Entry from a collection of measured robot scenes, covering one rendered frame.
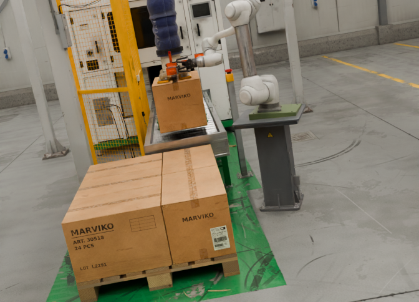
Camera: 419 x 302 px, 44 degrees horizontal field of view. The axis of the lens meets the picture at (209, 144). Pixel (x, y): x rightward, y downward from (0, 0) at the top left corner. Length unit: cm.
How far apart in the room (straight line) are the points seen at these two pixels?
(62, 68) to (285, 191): 233
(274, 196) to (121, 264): 144
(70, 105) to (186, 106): 125
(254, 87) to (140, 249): 141
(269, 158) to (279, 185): 24
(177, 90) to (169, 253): 155
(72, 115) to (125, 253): 211
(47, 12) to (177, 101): 148
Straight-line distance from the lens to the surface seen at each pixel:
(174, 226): 316
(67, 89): 500
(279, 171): 405
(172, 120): 431
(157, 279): 331
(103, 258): 326
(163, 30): 439
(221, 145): 432
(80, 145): 509
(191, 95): 427
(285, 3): 715
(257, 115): 391
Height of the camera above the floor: 163
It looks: 15 degrees down
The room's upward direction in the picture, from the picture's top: 10 degrees counter-clockwise
